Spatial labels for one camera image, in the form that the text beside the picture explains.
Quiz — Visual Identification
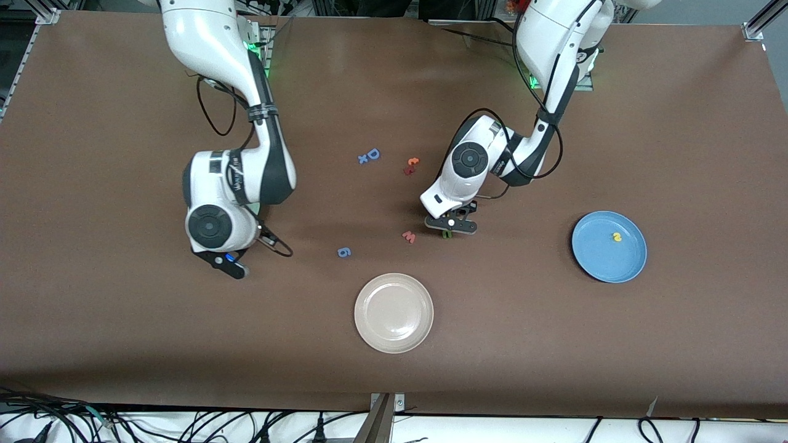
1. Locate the brown table mat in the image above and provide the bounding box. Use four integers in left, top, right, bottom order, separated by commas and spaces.
0, 11, 788, 419

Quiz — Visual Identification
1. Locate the looped black cable with plug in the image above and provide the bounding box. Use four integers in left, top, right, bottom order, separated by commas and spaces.
637, 417, 699, 443

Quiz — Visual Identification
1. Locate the beige plate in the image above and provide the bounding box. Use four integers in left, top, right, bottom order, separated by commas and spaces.
354, 273, 435, 354

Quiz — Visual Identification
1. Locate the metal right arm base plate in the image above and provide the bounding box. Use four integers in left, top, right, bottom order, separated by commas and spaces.
246, 18, 276, 79

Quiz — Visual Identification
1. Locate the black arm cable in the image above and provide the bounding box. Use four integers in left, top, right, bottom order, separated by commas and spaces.
196, 75, 239, 138
437, 0, 565, 201

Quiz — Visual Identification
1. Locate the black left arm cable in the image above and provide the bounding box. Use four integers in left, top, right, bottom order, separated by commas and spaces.
437, 0, 565, 201

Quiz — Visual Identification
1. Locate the aluminium table clamp bracket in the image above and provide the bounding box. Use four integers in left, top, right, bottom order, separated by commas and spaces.
352, 392, 407, 443

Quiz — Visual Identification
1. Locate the aluminium frame rail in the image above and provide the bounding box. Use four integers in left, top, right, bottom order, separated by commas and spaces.
0, 7, 62, 121
742, 0, 788, 41

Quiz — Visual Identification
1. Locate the blue plate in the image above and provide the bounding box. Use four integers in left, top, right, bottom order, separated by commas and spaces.
571, 211, 648, 284

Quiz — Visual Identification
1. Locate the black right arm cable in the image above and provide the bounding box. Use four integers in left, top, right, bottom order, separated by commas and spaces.
196, 75, 239, 138

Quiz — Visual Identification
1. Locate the black base power cable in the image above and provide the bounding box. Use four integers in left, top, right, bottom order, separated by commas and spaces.
431, 25, 517, 49

